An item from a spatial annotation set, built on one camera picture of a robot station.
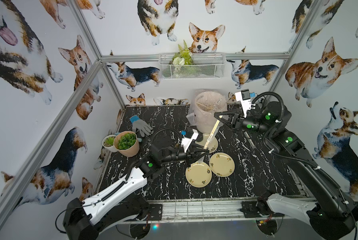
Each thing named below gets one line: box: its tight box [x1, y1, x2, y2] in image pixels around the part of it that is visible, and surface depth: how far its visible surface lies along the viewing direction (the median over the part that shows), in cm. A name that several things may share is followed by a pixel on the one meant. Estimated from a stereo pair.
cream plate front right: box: [209, 152, 236, 177], surface depth 91 cm
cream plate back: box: [195, 133, 219, 153], surface depth 99 cm
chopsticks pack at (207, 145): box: [195, 132, 216, 165], surface depth 62 cm
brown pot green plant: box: [113, 131, 140, 158], surface depth 89 cm
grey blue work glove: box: [129, 115, 153, 138], surface depth 112 cm
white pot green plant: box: [102, 134, 118, 153], surface depth 92 cm
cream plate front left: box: [185, 162, 213, 188], surface depth 87 cm
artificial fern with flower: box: [171, 39, 194, 77], surface depth 87 cm
